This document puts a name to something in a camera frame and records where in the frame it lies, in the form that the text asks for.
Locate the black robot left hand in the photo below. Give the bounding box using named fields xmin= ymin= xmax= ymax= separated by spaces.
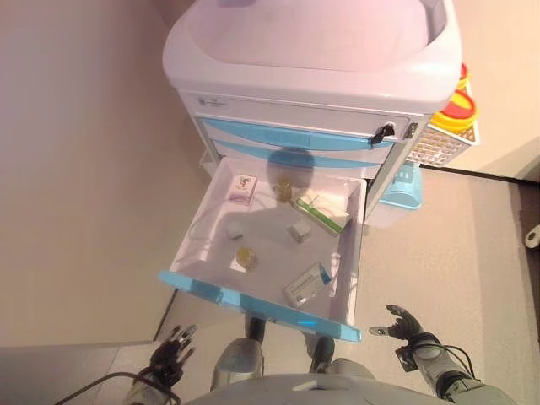
xmin=149 ymin=323 xmax=197 ymax=381

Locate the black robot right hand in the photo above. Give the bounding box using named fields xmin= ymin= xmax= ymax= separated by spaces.
xmin=369 ymin=304 xmax=423 ymax=349

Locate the amber pill bottle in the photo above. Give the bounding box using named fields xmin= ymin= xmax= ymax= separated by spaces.
xmin=276 ymin=176 xmax=293 ymax=203
xmin=235 ymin=247 xmax=259 ymax=271

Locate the blue fronted cart drawer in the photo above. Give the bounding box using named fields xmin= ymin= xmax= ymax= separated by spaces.
xmin=158 ymin=156 xmax=368 ymax=343
xmin=197 ymin=117 xmax=396 ymax=151
xmin=208 ymin=138 xmax=381 ymax=170

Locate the blue white medicine box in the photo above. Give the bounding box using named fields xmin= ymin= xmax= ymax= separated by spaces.
xmin=282 ymin=262 xmax=334 ymax=305

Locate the green white medicine box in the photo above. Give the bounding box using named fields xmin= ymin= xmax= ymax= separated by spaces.
xmin=294 ymin=189 xmax=351 ymax=237

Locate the pink white medicine box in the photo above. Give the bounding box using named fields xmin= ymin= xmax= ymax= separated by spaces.
xmin=227 ymin=175 xmax=260 ymax=207

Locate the silver robot left leg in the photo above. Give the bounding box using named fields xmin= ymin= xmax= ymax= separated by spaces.
xmin=210 ymin=314 xmax=267 ymax=392

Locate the silver robot leg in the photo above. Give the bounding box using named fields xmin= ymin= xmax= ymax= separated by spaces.
xmin=301 ymin=331 xmax=376 ymax=381
xmin=210 ymin=314 xmax=267 ymax=392

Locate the silver robot right leg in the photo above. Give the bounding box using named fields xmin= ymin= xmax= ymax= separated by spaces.
xmin=301 ymin=331 xmax=376 ymax=381

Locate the grey robot torso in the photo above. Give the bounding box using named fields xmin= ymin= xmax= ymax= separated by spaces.
xmin=183 ymin=373 xmax=442 ymax=405

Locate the small white box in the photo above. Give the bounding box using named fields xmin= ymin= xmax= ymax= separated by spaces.
xmin=287 ymin=219 xmax=313 ymax=245

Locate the black key in lock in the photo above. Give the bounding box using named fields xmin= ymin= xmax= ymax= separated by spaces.
xmin=370 ymin=122 xmax=397 ymax=147

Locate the yellow sharps container red lid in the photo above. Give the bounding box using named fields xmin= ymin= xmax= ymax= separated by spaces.
xmin=455 ymin=62 xmax=472 ymax=92
xmin=434 ymin=90 xmax=480 ymax=127

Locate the white medical cart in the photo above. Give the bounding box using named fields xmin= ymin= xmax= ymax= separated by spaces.
xmin=162 ymin=0 xmax=461 ymax=220

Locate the black cable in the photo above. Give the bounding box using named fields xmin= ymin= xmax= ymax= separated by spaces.
xmin=54 ymin=370 xmax=140 ymax=405

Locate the white wire basket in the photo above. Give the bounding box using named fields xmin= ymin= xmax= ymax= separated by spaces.
xmin=407 ymin=117 xmax=482 ymax=165

